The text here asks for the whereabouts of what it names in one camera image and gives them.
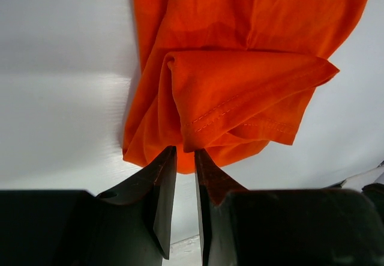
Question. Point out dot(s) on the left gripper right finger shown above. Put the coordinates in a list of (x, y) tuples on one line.
[(283, 227)]

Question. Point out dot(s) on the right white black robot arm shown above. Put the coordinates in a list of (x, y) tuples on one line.
[(369, 183)]

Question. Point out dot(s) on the orange t shirt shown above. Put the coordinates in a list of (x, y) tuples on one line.
[(229, 76)]

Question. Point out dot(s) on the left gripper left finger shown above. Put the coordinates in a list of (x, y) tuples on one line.
[(128, 224)]

